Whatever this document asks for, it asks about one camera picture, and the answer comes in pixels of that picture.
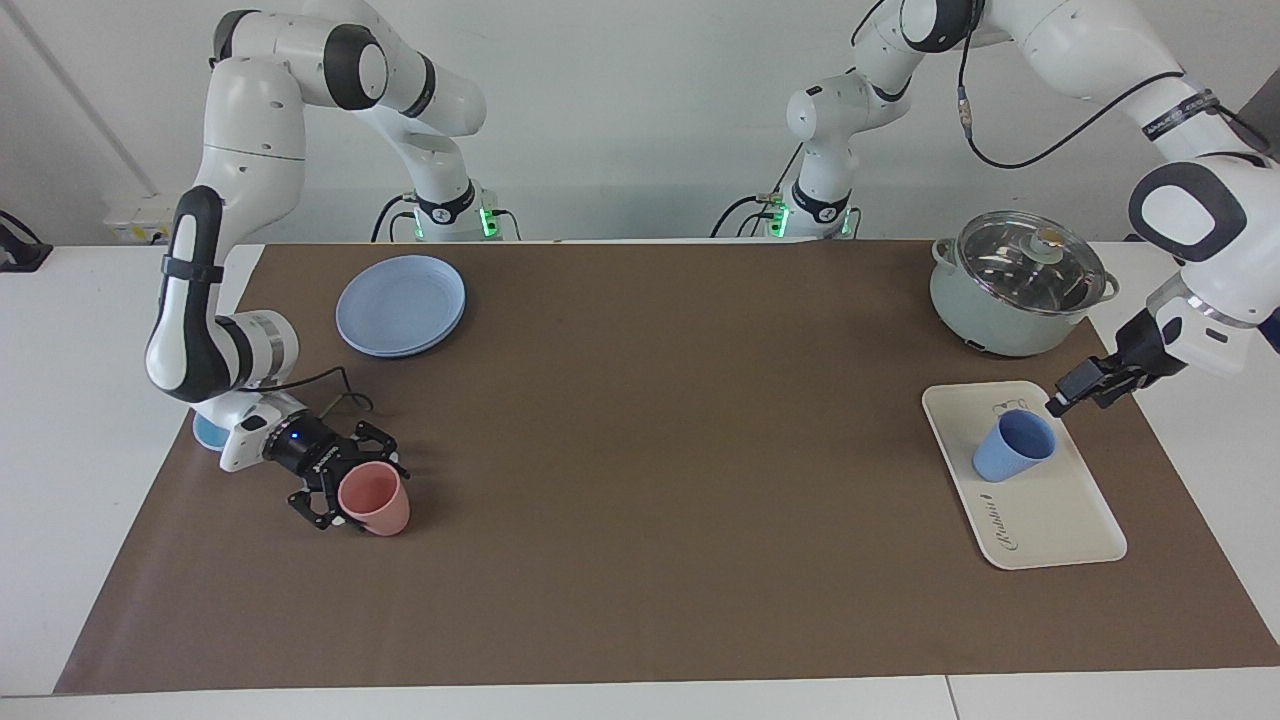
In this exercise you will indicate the white wall outlet box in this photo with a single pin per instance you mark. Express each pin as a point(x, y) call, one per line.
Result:
point(140, 220)

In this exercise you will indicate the blue plastic cup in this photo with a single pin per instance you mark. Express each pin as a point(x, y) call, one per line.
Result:
point(1010, 450)

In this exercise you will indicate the glass pot lid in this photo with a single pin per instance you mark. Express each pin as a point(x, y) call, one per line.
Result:
point(1020, 265)

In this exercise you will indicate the blue crate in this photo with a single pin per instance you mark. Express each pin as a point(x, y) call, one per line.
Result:
point(1273, 332)

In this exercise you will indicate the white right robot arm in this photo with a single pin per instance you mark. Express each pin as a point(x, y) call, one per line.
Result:
point(250, 150)

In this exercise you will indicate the white wall conduit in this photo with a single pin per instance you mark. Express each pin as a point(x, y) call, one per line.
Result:
point(80, 100)

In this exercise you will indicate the light blue bowl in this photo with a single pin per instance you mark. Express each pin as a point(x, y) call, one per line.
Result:
point(208, 432)

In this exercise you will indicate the pale green cooking pot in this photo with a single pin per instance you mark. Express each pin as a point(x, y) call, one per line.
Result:
point(990, 325)

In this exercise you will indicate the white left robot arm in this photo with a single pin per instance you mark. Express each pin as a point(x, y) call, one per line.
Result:
point(1190, 210)

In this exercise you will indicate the cream tray with rabbit print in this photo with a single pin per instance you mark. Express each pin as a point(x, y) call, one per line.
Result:
point(1050, 520)

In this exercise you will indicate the brown table mat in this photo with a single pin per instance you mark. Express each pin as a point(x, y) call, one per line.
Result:
point(650, 480)

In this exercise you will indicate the black clamp at table edge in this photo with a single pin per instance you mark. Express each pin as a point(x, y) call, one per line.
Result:
point(18, 245)

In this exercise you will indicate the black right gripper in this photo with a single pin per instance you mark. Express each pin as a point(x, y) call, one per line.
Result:
point(310, 450)

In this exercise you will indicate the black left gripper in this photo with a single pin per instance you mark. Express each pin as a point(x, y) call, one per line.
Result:
point(1140, 365)

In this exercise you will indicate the blue round plate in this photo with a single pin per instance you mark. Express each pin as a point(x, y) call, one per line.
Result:
point(400, 305)

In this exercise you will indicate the pink plastic cup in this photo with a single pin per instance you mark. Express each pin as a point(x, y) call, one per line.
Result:
point(375, 500)

